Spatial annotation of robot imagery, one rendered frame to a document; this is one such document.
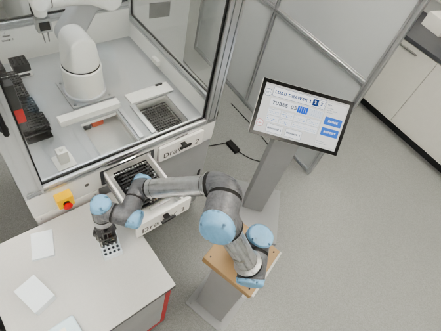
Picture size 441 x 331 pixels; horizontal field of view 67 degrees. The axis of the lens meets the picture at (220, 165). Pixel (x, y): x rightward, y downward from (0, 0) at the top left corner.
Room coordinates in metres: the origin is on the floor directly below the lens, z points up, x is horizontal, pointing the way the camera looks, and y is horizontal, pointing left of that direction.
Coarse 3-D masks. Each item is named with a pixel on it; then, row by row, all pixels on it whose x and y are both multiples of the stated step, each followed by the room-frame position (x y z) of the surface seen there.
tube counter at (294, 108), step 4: (292, 104) 1.49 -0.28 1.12; (296, 104) 1.49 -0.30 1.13; (292, 108) 1.48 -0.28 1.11; (296, 108) 1.48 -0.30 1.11; (300, 108) 1.49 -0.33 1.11; (304, 108) 1.49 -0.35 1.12; (308, 108) 1.50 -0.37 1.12; (296, 112) 1.47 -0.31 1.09; (300, 112) 1.47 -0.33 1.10; (304, 112) 1.48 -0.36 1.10; (308, 112) 1.48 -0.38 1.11; (312, 112) 1.49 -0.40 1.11; (316, 112) 1.49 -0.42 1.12; (320, 112) 1.50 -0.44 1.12; (312, 116) 1.48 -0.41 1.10; (316, 116) 1.48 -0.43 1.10; (320, 116) 1.48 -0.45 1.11
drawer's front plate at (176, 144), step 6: (198, 132) 1.26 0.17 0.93; (180, 138) 1.18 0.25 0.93; (186, 138) 1.19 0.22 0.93; (192, 138) 1.23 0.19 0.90; (198, 138) 1.26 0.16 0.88; (168, 144) 1.11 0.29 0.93; (174, 144) 1.13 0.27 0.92; (180, 144) 1.17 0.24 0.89; (192, 144) 1.23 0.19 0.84; (162, 150) 1.07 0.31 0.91; (168, 150) 1.10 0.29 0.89; (180, 150) 1.17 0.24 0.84; (162, 156) 1.08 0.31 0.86; (168, 156) 1.11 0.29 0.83
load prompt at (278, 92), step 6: (276, 90) 1.52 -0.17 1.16; (282, 90) 1.52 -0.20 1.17; (288, 90) 1.53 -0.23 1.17; (276, 96) 1.50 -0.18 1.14; (282, 96) 1.50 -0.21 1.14; (288, 96) 1.51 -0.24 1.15; (294, 96) 1.52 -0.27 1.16; (300, 96) 1.53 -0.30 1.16; (306, 96) 1.53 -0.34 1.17; (300, 102) 1.50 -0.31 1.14; (306, 102) 1.51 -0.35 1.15; (312, 102) 1.52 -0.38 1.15; (318, 102) 1.53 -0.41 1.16; (324, 102) 1.53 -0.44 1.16; (324, 108) 1.52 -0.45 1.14
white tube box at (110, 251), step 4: (108, 244) 0.56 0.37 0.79; (112, 244) 0.57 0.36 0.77; (116, 244) 0.57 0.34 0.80; (120, 244) 0.57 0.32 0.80; (100, 248) 0.53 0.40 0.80; (104, 248) 0.53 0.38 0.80; (108, 248) 0.54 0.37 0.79; (112, 248) 0.55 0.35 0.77; (116, 248) 0.55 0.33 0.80; (120, 248) 0.56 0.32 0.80; (104, 252) 0.52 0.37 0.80; (108, 252) 0.52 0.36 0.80; (112, 252) 0.53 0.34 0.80; (116, 252) 0.53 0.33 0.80; (120, 252) 0.54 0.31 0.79; (104, 256) 0.50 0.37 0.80; (108, 256) 0.51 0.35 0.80; (112, 256) 0.52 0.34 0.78; (116, 256) 0.53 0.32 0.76; (104, 260) 0.49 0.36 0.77
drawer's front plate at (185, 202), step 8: (184, 200) 0.81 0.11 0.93; (168, 208) 0.75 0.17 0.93; (176, 208) 0.78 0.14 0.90; (184, 208) 0.82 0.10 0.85; (152, 216) 0.69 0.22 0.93; (160, 216) 0.71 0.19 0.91; (144, 224) 0.65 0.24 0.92; (152, 224) 0.68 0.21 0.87; (160, 224) 0.71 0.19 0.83; (136, 232) 0.62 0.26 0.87; (144, 232) 0.65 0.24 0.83
